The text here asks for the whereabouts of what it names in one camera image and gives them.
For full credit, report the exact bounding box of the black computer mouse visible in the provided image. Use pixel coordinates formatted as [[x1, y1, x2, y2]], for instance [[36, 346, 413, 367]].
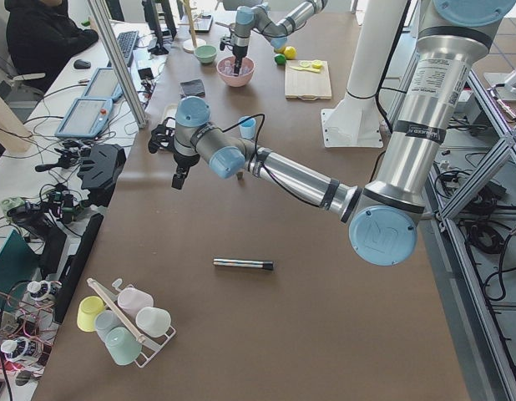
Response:
[[73, 59, 91, 70]]

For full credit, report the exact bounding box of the pink cup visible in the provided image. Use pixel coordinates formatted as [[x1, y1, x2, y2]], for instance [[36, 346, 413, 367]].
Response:
[[117, 287, 154, 319]]

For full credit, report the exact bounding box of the near blue teach pendant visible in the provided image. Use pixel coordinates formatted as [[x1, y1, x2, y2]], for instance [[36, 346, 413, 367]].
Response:
[[55, 97, 114, 139]]

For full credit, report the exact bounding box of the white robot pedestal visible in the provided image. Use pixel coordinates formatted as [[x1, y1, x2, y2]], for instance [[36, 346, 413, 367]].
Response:
[[321, 0, 409, 148]]

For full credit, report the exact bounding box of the grey folded cloth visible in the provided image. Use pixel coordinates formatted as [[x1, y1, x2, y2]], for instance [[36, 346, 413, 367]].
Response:
[[180, 79, 205, 98]]

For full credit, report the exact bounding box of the half lemon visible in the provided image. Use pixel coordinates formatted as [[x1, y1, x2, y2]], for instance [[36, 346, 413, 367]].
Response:
[[311, 60, 323, 69]]

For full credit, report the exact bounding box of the aluminium frame rack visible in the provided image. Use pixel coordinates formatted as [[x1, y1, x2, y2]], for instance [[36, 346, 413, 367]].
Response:
[[426, 74, 516, 400]]

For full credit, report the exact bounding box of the metal scoop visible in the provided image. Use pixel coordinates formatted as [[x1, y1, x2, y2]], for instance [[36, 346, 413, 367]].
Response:
[[215, 21, 235, 32]]

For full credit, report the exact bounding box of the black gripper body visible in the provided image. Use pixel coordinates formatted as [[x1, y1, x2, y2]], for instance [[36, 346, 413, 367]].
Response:
[[220, 33, 249, 58], [148, 117, 200, 168]]

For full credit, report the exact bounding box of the light blue plastic cup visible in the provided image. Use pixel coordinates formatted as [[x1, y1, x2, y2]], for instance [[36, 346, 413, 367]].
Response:
[[238, 116, 256, 140]]

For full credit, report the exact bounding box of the mint green cup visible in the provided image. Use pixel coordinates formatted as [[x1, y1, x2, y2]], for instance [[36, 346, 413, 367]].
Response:
[[104, 327, 142, 366]]

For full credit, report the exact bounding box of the grey blue cup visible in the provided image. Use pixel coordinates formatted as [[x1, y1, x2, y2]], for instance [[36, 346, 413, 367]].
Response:
[[94, 309, 121, 343]]

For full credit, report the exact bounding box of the white wire cup rack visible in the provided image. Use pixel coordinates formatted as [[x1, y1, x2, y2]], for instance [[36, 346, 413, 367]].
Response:
[[87, 278, 177, 368]]

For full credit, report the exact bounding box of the whole yellow lemon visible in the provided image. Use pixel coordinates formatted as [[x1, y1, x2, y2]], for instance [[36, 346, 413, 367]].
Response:
[[282, 46, 297, 60]]

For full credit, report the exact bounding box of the steel muddler black tip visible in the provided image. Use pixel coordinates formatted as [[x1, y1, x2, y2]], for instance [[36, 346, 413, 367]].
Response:
[[213, 258, 274, 271]]

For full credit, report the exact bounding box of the far blue teach pendant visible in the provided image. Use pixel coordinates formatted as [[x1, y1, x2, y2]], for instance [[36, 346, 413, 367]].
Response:
[[83, 68, 123, 101]]

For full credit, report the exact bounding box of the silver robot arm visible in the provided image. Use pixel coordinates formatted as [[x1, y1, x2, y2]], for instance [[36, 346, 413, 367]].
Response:
[[169, 1, 513, 266], [220, 0, 327, 76]]

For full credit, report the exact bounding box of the wooden cutting board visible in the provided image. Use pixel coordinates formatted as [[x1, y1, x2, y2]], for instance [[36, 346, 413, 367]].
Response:
[[285, 60, 332, 100]]

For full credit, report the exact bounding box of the black keyboard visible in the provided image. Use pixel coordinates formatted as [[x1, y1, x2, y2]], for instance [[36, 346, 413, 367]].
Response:
[[116, 30, 139, 67]]

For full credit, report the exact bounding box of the blue teach pendant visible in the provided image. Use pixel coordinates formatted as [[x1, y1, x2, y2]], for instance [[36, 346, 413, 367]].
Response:
[[83, 68, 123, 101], [55, 97, 114, 139]]

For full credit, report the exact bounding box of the green ceramic bowl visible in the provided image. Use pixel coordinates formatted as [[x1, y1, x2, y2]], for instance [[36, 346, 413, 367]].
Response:
[[194, 44, 217, 64]]

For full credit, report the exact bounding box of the aluminium frame post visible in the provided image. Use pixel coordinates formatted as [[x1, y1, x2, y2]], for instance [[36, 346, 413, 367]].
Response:
[[87, 0, 147, 129]]

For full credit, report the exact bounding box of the black angular device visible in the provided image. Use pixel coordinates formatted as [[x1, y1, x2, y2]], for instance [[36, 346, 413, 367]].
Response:
[[77, 144, 126, 207]]

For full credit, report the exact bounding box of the white cup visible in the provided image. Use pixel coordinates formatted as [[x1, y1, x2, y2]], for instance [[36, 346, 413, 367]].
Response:
[[135, 307, 171, 338]]

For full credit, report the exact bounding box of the yellow cup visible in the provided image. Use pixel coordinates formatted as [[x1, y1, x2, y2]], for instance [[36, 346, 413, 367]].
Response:
[[77, 296, 105, 332]]

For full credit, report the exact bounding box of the pink bowl of ice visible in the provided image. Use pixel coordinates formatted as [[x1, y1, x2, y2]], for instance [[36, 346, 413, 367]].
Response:
[[216, 56, 255, 88]]

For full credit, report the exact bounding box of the yellow plastic knife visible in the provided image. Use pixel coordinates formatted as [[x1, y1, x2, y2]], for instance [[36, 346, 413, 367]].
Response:
[[289, 65, 321, 74]]

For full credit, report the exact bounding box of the wooden stand round base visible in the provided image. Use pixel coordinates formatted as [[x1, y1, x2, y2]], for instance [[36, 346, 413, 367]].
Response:
[[179, 0, 206, 53]]

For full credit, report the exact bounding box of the green lime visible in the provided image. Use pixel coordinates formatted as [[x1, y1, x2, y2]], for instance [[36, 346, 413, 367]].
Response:
[[274, 53, 286, 65]]

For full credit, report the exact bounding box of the person in black jacket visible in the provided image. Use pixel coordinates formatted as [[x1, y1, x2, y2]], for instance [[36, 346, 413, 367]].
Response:
[[4, 0, 99, 92]]

